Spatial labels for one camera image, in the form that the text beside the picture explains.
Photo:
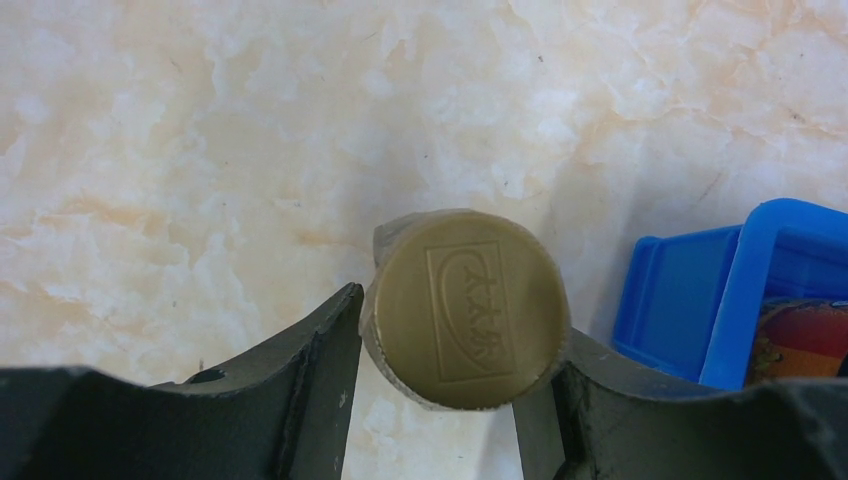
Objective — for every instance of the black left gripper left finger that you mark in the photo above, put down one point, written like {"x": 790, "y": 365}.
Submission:
{"x": 280, "y": 410}

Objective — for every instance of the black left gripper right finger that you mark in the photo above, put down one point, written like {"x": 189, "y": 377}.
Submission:
{"x": 605, "y": 416}

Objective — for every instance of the blue plastic divided bin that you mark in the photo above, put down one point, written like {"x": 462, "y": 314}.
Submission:
{"x": 690, "y": 303}

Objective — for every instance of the yellow label oil bottle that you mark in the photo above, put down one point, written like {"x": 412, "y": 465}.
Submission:
{"x": 466, "y": 310}

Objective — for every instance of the red cap brown sauce bottle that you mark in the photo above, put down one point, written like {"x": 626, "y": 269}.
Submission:
{"x": 799, "y": 337}

